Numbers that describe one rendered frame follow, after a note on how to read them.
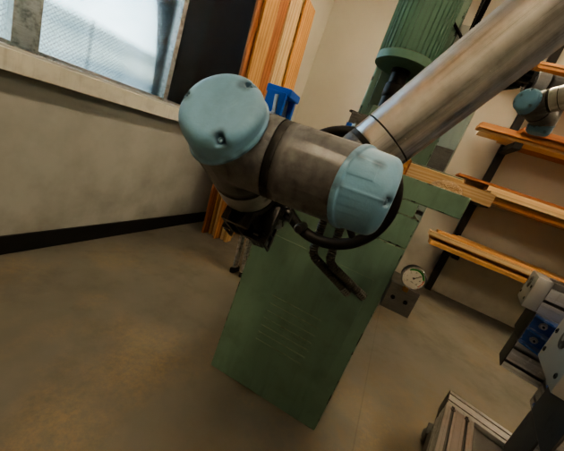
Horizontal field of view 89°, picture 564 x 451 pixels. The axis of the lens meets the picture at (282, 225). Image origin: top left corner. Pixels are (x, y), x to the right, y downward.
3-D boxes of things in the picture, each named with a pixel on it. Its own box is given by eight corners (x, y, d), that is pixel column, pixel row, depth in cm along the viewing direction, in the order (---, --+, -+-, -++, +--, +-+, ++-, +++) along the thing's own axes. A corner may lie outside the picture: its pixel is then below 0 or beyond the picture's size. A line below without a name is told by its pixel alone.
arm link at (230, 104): (247, 162, 21) (149, 126, 22) (265, 215, 31) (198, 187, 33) (290, 81, 23) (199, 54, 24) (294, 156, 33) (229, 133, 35)
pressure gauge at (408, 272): (393, 289, 77) (406, 262, 75) (393, 285, 81) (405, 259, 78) (416, 300, 75) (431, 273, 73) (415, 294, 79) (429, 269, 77)
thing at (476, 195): (320, 147, 100) (324, 135, 99) (320, 147, 102) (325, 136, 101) (490, 207, 86) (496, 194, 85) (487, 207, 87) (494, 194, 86)
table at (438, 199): (248, 140, 82) (254, 120, 80) (283, 151, 110) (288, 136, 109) (471, 225, 66) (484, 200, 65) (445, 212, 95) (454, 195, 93)
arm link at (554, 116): (516, 126, 103) (533, 95, 100) (528, 136, 109) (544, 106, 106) (541, 128, 97) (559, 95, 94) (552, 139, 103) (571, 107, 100)
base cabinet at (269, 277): (208, 364, 110) (267, 191, 92) (266, 304, 164) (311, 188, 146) (314, 432, 98) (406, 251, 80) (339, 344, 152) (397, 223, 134)
